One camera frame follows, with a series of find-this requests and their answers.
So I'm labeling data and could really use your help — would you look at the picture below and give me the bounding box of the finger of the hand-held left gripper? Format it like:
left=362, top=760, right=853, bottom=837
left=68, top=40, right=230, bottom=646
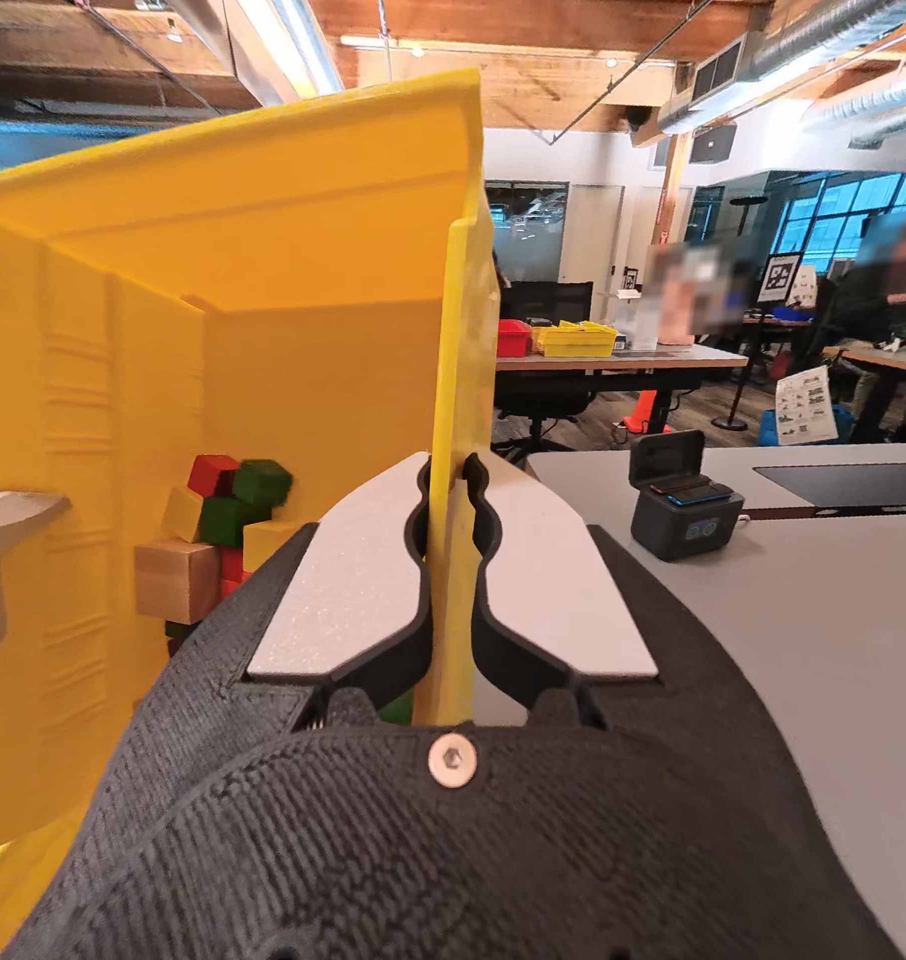
left=0, top=491, right=73, bottom=661

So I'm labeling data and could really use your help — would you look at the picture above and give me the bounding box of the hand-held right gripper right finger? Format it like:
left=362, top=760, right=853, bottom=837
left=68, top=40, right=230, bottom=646
left=462, top=452, right=660, bottom=712

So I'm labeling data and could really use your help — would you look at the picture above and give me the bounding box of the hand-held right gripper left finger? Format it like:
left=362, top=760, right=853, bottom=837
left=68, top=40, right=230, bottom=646
left=246, top=452, right=434, bottom=712

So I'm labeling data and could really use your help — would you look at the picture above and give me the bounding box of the pile of coloured wooden cubes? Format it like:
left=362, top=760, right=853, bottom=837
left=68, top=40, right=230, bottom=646
left=134, top=453, right=416, bottom=729

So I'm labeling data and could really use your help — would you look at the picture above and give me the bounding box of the yellow plastic box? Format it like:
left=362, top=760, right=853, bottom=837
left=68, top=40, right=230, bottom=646
left=0, top=69, right=501, bottom=960

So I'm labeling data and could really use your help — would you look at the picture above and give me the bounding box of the blue storage box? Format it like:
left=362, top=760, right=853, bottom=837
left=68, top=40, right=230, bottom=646
left=756, top=405, right=856, bottom=448

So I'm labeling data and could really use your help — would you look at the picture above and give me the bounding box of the black charging case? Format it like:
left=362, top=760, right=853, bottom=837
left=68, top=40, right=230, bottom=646
left=629, top=429, right=746, bottom=562

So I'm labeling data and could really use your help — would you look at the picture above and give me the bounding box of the black office chair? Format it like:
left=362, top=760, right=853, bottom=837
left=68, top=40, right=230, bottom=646
left=495, top=281, right=596, bottom=451

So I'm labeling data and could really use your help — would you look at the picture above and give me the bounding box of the orange traffic cone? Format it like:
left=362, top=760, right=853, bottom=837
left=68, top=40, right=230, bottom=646
left=621, top=390, right=675, bottom=435

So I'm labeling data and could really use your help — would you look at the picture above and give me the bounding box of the long wooden work table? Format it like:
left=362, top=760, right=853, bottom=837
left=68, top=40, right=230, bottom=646
left=495, top=343, right=749, bottom=436

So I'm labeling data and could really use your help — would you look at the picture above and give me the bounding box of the yellow plastic bin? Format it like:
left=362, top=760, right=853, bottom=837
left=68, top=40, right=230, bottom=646
left=531, top=321, right=619, bottom=359

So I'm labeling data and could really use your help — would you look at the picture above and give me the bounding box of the printed paper sheet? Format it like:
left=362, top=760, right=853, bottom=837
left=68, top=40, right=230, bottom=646
left=774, top=366, right=833, bottom=447

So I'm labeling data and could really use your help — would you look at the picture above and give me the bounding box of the black desk mat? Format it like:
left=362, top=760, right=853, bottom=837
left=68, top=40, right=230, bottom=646
left=753, top=462, right=906, bottom=511

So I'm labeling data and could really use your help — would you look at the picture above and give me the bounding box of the tag sign on stand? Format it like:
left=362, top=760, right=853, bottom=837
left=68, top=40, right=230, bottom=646
left=711, top=253, right=803, bottom=432

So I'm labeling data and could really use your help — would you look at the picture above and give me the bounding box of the black floor lamp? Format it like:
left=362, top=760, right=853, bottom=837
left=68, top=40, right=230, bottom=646
left=729, top=196, right=770, bottom=249

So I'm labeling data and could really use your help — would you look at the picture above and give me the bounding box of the black wall speaker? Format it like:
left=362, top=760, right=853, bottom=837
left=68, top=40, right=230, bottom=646
left=689, top=123, right=739, bottom=165

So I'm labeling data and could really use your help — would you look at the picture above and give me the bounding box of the duct vent grille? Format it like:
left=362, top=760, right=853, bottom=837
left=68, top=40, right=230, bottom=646
left=689, top=33, right=748, bottom=108

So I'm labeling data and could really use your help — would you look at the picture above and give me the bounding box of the silver ventilation duct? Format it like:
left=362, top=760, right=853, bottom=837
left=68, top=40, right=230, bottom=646
left=659, top=0, right=906, bottom=147

